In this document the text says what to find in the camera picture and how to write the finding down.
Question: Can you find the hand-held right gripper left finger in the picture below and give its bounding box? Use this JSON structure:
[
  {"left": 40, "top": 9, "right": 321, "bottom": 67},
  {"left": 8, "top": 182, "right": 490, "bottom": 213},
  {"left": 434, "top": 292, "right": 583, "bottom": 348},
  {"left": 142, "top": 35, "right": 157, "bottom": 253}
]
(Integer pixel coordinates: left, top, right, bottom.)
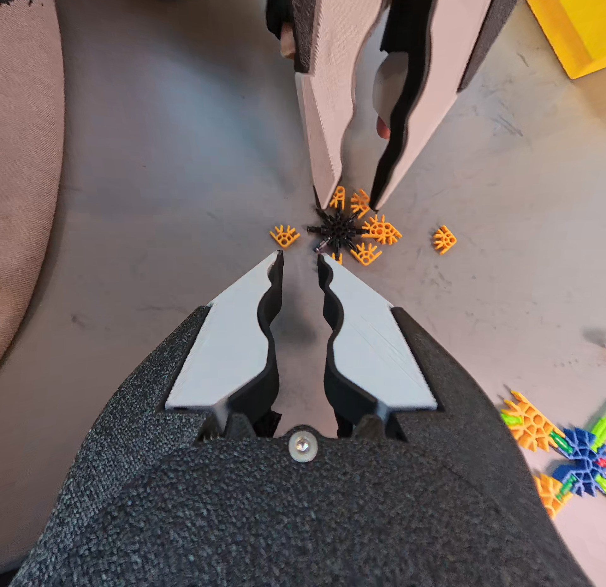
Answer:
[{"left": 164, "top": 251, "right": 285, "bottom": 412}]

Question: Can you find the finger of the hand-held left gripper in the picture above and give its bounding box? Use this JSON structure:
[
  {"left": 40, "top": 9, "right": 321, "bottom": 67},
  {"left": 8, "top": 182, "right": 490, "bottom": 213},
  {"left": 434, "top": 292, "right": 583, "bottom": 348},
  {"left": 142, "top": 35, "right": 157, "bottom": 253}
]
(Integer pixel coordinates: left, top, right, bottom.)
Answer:
[
  {"left": 371, "top": 0, "right": 502, "bottom": 211},
  {"left": 295, "top": 0, "right": 391, "bottom": 210}
]

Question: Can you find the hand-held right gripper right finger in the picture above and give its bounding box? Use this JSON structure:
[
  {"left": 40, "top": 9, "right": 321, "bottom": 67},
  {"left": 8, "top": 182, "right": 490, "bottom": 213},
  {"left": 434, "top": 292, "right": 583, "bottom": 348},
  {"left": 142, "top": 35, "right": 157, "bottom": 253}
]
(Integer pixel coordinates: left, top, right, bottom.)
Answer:
[{"left": 317, "top": 254, "right": 439, "bottom": 413}]

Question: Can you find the black snowflake connector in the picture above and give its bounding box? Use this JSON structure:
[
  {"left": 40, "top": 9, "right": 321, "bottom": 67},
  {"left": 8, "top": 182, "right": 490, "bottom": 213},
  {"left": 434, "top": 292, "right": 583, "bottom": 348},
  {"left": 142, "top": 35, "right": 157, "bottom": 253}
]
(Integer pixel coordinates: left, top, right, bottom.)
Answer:
[{"left": 307, "top": 207, "right": 365, "bottom": 254}]

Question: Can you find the yellow plastic bin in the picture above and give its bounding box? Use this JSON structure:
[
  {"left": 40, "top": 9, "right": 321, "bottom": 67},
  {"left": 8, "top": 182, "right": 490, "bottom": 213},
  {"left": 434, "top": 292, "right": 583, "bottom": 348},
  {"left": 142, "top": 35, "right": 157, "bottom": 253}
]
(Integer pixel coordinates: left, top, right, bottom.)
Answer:
[{"left": 523, "top": 0, "right": 606, "bottom": 80}]

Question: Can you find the blue yellow green toy assembly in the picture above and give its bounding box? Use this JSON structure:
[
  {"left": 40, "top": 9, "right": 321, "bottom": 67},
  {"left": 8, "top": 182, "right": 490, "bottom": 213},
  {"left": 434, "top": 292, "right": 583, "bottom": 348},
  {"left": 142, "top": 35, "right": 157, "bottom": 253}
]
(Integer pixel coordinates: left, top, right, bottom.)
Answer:
[{"left": 500, "top": 390, "right": 606, "bottom": 520}]

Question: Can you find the beige sweatshirt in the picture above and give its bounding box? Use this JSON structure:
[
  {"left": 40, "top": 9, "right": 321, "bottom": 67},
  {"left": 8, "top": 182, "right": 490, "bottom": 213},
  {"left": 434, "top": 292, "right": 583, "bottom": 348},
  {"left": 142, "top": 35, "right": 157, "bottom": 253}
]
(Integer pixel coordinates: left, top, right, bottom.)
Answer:
[{"left": 0, "top": 0, "right": 65, "bottom": 360}]

